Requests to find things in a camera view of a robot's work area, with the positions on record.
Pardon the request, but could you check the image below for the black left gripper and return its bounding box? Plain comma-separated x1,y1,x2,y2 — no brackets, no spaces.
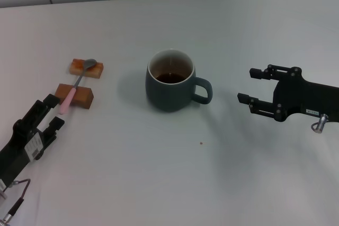
0,93,66,185

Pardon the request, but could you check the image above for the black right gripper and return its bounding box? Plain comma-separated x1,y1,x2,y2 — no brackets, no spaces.
237,64,339,124

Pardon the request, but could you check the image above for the pink handled metal spoon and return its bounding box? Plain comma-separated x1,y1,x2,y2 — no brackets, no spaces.
58,58,97,115

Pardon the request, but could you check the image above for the grey ceramic mug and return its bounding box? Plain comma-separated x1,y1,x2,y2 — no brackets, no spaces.
145,48,213,113

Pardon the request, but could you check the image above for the dark brown arched wooden block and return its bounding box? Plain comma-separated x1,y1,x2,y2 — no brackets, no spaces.
54,83,95,110

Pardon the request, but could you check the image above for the orange wooden block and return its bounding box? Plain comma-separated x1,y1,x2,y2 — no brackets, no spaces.
69,58,104,79

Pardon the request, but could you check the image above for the dark coffee liquid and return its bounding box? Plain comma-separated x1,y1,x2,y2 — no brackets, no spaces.
155,73,186,85

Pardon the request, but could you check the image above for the right gripper cable with plug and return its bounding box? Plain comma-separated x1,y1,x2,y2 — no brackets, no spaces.
311,113,329,134

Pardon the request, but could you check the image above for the gripper cable with plug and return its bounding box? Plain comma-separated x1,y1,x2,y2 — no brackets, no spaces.
311,113,329,134
0,178,32,226

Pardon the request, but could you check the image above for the left gripper cable with plug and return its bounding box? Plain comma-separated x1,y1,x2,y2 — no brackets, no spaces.
0,178,32,226

